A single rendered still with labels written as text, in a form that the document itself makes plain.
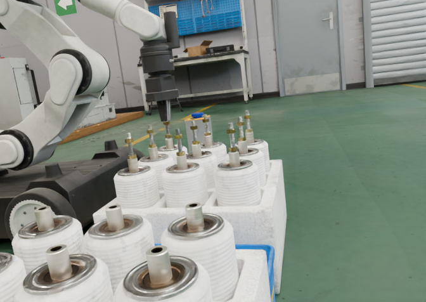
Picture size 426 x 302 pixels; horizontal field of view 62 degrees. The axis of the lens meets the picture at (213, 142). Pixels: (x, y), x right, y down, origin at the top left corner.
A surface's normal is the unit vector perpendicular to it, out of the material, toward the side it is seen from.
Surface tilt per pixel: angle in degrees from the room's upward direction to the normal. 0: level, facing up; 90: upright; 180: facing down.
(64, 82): 90
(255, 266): 0
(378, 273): 0
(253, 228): 90
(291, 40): 90
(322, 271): 0
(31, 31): 111
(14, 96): 90
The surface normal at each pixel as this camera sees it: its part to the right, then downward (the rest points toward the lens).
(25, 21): 0.06, 0.52
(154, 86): -0.42, 0.22
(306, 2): -0.22, 0.20
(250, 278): -0.12, -0.98
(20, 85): 0.97, -0.07
